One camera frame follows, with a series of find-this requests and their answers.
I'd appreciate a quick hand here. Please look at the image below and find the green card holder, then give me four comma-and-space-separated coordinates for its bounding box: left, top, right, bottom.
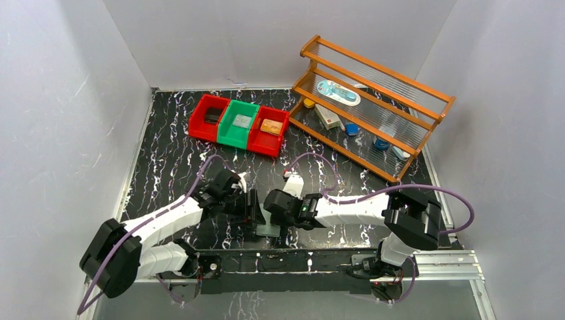
256, 224, 281, 237

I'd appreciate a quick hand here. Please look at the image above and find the green bin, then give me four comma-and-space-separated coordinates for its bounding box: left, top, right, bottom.
217, 100, 260, 149

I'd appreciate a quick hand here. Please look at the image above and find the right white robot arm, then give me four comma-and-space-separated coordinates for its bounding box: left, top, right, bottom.
263, 188, 442, 267

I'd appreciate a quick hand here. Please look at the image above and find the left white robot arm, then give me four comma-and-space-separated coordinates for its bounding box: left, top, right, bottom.
79, 169, 266, 298

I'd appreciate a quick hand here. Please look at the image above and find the grey card in bin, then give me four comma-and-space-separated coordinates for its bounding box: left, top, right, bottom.
233, 114, 253, 129

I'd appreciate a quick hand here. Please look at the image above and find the black card in bin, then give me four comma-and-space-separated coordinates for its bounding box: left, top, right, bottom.
204, 107, 223, 125

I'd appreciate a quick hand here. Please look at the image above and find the orange card in bin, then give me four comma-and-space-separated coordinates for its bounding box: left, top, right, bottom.
260, 119, 284, 135

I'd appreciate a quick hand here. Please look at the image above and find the white small box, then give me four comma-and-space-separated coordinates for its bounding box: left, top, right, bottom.
314, 104, 341, 130

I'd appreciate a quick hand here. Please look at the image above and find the blue round item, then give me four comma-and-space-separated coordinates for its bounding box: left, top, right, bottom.
344, 123, 359, 137

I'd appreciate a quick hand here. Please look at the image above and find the yellow round item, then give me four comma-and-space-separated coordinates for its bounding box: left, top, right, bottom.
302, 98, 315, 109

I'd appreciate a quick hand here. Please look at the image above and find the dark blue round container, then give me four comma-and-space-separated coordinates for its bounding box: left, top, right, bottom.
373, 136, 391, 151

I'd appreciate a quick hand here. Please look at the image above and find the orange wooden shelf rack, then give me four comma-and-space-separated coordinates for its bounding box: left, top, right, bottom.
290, 35, 456, 182

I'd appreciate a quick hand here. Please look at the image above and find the light blue small item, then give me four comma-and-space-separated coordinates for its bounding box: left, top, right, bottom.
392, 146, 411, 161

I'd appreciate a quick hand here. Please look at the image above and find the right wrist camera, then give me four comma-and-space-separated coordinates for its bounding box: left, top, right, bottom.
282, 171, 304, 198

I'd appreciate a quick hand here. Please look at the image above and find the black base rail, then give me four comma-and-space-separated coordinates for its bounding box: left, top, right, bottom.
194, 249, 402, 296

